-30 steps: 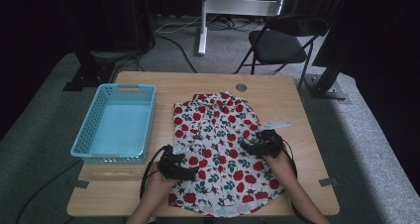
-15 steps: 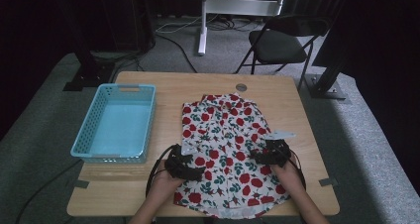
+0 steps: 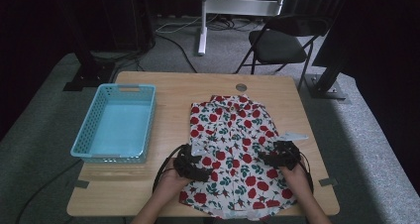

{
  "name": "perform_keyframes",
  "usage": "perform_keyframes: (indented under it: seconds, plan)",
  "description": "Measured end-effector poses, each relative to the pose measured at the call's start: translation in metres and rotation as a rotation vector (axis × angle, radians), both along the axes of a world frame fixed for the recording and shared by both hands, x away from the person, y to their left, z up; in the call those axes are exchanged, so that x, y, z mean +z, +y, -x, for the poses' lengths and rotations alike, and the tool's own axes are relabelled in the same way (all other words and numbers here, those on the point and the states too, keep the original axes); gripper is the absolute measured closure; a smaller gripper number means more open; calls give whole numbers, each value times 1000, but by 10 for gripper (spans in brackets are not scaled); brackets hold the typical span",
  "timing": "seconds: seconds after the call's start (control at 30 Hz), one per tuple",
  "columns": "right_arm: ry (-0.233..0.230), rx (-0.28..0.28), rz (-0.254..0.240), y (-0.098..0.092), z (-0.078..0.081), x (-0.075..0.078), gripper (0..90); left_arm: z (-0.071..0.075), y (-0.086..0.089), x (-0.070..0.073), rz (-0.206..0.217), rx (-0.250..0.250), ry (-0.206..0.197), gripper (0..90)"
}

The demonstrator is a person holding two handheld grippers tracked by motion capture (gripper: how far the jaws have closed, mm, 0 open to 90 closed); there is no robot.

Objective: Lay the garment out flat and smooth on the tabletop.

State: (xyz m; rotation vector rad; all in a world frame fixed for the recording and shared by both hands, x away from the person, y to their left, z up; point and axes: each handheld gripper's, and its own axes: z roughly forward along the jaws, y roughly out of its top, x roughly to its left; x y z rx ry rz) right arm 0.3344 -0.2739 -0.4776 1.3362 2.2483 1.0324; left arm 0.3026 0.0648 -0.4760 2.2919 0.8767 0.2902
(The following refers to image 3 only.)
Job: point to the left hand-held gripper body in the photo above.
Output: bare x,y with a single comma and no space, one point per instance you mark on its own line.
188,164

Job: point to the black metal stand post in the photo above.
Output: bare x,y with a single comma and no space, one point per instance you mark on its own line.
327,82
87,72

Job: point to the white metal stand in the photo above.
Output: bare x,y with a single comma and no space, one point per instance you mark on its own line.
241,6

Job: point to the black folding chair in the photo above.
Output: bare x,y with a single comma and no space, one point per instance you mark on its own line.
277,47

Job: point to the light blue plastic basket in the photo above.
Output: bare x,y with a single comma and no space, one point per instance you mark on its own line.
122,128

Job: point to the grey tape strip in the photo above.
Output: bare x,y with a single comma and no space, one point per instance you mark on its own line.
81,184
328,182

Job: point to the grey round table grommet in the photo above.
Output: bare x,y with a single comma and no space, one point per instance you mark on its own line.
241,87

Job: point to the red floral white shirt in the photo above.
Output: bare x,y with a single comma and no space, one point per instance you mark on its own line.
237,144

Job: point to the person's right hand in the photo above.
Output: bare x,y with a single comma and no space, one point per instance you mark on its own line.
296,182

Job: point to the person's left hand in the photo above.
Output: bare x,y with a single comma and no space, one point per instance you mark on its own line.
173,183

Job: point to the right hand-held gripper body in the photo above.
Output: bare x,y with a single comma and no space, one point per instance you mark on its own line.
284,154

